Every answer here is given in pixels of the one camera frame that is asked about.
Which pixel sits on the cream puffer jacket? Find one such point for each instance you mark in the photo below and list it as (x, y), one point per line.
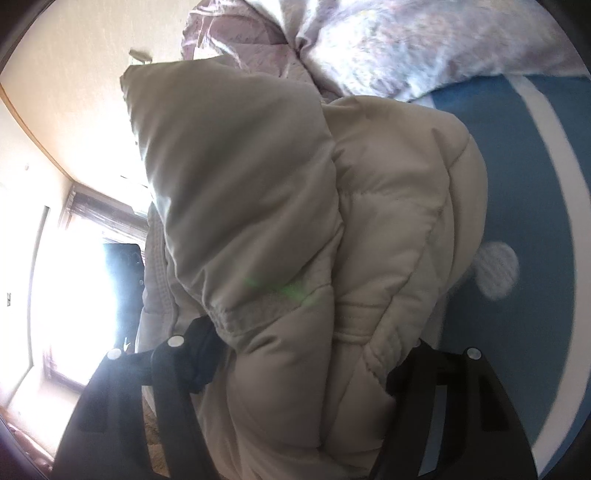
(286, 258)

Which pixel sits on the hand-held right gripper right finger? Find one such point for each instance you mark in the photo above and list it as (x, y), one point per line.
(408, 378)

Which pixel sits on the wall lamp fixture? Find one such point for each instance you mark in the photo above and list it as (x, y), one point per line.
(140, 56)

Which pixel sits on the bright curtained window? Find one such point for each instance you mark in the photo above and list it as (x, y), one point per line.
(78, 286)

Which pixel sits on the pink floral duvet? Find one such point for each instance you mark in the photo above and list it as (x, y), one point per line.
(378, 41)

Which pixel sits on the blue white-striped bed cover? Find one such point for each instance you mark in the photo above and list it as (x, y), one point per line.
(521, 194)

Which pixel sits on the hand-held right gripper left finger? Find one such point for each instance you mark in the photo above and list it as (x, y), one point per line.
(198, 357)

